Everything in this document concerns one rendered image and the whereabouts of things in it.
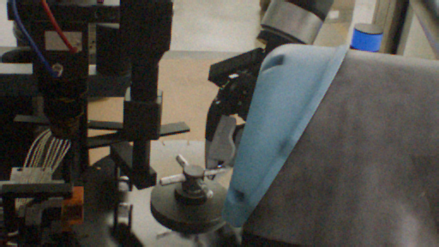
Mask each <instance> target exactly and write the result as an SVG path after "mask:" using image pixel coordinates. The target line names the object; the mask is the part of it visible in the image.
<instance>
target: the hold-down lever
mask: <svg viewBox="0 0 439 247"><path fill-rule="evenodd" d="M135 6H136V7H137V9H138V28H137V50H138V51H142V52H145V51H148V42H149V25H150V11H151V10H152V9H153V6H154V0H135Z"/></svg>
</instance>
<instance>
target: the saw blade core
mask: <svg viewBox="0 0 439 247"><path fill-rule="evenodd" d="M162 142H163V146H164V147H163V146H162V143H161V141H155V142H151V154H150V166H151V167H152V168H153V169H154V170H155V171H156V172H157V173H158V177H157V183H158V182H159V180H160V179H161V178H168V177H171V176H174V175H179V174H182V173H183V168H182V167H181V166H180V165H179V163H177V161H176V160H175V157H176V156H177V155H179V154H180V155H182V157H184V158H185V161H186V162H187V163H189V164H190V165H199V166H201V168H203V169H206V166H205V142H202V141H189V146H187V141H162ZM114 166H115V162H114V161H113V160H112V159H111V158H110V155H109V154H108V155H106V156H105V157H103V158H101V159H99V160H98V161H97V162H94V163H93V165H92V166H89V167H88V168H87V169H86V170H85V171H84V172H83V173H82V174H81V175H80V176H79V177H78V178H77V181H75V182H74V187H83V204H70V205H69V206H68V207H67V217H68V222H69V226H70V230H71V231H72V233H73V235H74V236H75V240H77V239H78V240H77V242H78V244H79V245H80V246H81V247H240V245H241V239H242V234H243V227H239V228H238V227H232V224H230V223H228V222H224V221H222V222H220V223H218V224H217V225H215V226H211V227H205V228H198V229H190V228H183V227H180V226H173V225H170V224H169V223H167V222H165V221H163V220H161V219H160V218H159V216H156V214H155V213H154V212H153V210H152V208H151V205H150V195H151V191H152V189H153V187H151V188H147V189H144V190H137V189H136V187H135V186H134V188H133V190H132V192H130V191H126V192H123V191H120V190H119V185H118V189H117V190H114ZM97 167H100V168H97ZM233 168H234V167H233ZM233 168H232V169H231V170H230V171H229V172H228V173H226V174H225V175H223V177H222V178H219V179H217V180H216V181H218V182H219V183H220V184H223V185H224V186H225V187H226V188H227V189H229V183H230V179H231V177H232V172H233ZM84 182H86V183H84ZM76 217H80V218H79V219H77V218H76ZM85 236H88V237H87V238H86V237H85Z"/></svg>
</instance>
